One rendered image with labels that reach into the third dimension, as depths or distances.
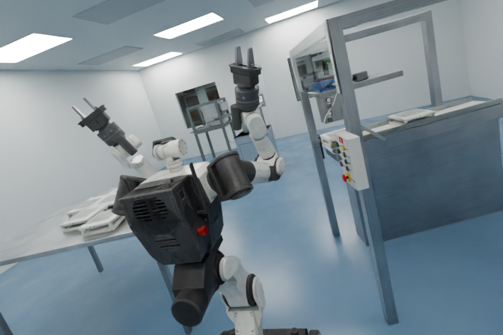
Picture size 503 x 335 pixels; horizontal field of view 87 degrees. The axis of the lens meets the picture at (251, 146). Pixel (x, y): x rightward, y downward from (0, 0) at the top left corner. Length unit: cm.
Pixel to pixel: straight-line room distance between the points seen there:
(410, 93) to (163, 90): 656
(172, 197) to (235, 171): 22
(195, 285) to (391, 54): 697
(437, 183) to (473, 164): 31
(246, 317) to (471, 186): 210
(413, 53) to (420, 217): 540
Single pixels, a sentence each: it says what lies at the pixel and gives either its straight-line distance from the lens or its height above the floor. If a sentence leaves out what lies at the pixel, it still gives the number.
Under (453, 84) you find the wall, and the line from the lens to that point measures 793.
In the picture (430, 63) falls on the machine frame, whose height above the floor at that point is 132.
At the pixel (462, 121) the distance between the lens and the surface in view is 259.
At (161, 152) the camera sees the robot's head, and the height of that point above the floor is 140.
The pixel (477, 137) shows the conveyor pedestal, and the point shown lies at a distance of 276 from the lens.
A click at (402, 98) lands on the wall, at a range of 758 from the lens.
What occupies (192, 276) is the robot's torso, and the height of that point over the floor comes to 97.
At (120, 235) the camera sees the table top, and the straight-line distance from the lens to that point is 201.
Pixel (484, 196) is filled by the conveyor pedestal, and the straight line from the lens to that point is 296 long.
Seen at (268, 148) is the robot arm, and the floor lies 128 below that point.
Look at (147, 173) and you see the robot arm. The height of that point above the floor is 128.
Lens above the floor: 153
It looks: 12 degrees down
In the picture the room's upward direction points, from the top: 16 degrees counter-clockwise
